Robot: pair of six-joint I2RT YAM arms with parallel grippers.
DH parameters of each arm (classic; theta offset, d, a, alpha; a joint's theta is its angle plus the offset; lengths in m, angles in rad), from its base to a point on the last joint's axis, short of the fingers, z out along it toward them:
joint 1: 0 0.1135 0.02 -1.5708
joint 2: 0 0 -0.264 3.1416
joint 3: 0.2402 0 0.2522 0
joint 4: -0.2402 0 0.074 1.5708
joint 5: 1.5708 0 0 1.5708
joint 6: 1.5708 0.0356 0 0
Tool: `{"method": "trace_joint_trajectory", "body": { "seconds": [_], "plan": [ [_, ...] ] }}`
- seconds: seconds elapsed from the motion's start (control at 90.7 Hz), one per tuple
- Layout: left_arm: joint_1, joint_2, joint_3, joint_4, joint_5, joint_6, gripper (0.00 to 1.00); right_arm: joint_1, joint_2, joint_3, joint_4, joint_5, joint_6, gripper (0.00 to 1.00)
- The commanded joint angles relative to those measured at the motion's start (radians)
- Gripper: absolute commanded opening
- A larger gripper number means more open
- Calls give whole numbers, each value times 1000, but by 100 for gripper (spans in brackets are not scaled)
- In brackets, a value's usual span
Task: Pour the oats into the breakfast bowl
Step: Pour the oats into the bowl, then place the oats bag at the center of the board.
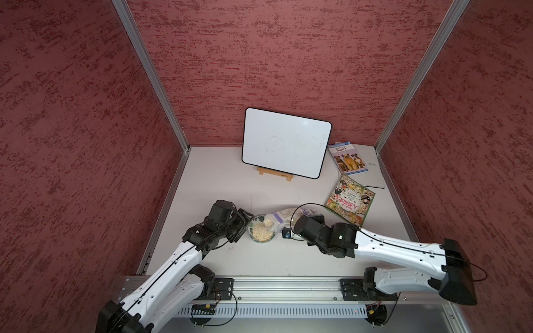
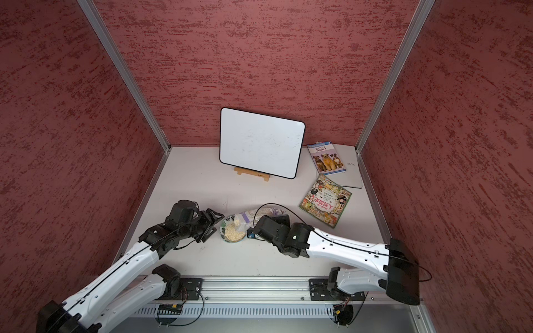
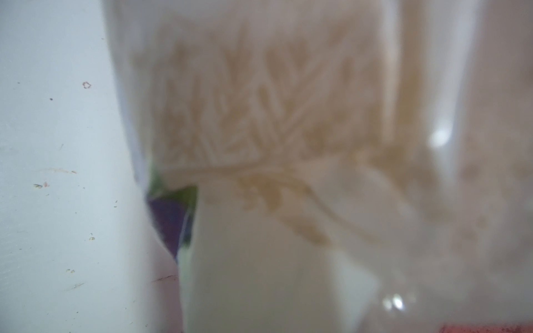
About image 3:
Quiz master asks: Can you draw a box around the instant oatmeal plastic bag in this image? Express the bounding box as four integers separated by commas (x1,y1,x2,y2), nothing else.
101,0,532,332

